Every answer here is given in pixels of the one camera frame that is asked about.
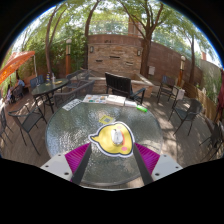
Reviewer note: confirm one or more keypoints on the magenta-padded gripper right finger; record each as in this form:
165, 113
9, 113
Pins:
149, 158

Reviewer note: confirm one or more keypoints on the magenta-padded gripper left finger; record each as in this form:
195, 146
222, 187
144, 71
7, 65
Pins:
76, 158

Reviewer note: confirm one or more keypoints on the white computer mouse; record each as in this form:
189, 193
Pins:
116, 136

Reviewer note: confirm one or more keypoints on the yellow duck-shaped mouse pad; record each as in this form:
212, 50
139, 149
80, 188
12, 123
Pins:
103, 140

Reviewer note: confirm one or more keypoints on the small yellow card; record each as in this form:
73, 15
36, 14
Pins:
106, 119

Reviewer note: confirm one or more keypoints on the green marker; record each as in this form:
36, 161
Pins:
141, 108

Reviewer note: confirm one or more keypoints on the small white flat box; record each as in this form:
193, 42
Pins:
131, 103

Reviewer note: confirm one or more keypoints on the black metal mesh chair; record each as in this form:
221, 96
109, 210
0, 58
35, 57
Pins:
3, 121
30, 120
188, 111
215, 136

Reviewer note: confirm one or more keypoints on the colourful printed sheet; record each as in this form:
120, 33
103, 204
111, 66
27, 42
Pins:
95, 99

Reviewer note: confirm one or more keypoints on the large white box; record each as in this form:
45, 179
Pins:
116, 100

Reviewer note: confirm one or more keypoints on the dark patio table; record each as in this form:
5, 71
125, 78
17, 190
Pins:
48, 87

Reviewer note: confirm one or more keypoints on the dark metal patio chair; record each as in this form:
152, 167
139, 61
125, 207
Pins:
166, 81

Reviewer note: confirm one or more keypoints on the black slatted chair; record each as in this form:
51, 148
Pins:
120, 84

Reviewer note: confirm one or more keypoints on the clear drink cup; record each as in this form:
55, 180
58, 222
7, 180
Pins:
52, 78

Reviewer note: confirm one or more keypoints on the blue slatted chair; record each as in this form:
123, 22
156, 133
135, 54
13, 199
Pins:
36, 81

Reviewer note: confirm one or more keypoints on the person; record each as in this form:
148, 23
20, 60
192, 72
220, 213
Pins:
20, 82

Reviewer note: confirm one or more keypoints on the tree with brown trunk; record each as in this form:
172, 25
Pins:
87, 30
192, 63
48, 53
145, 56

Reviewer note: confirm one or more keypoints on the orange patio umbrella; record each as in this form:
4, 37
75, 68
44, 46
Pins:
15, 63

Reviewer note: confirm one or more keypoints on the wooden lamp post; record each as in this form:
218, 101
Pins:
68, 58
182, 71

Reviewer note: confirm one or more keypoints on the black wall lamp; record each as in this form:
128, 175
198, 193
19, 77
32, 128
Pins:
91, 49
139, 52

